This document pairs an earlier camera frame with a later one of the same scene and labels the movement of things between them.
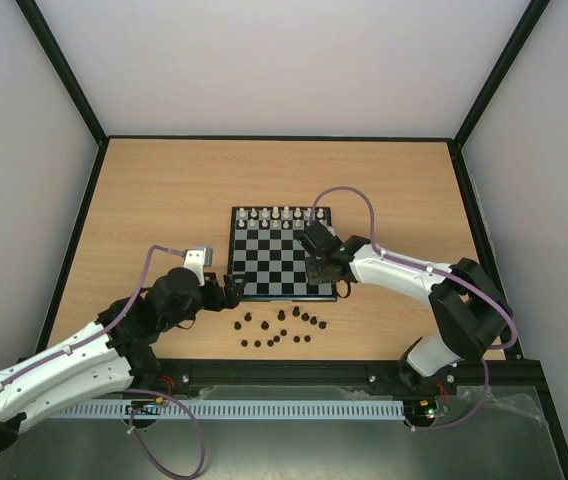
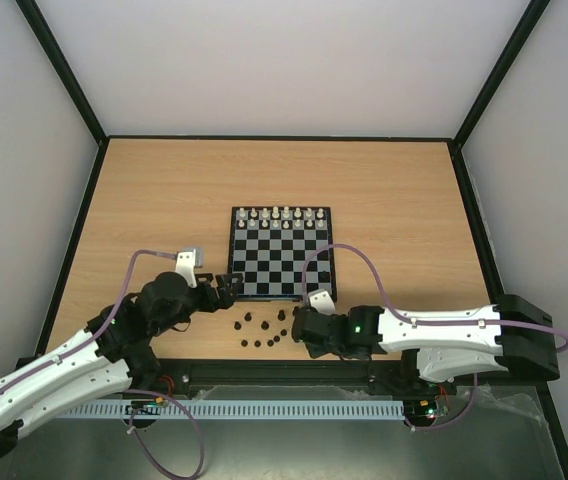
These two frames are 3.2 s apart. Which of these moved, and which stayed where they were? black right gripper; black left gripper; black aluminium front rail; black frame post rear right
Moved: black right gripper
Stayed: black frame post rear right; black aluminium front rail; black left gripper
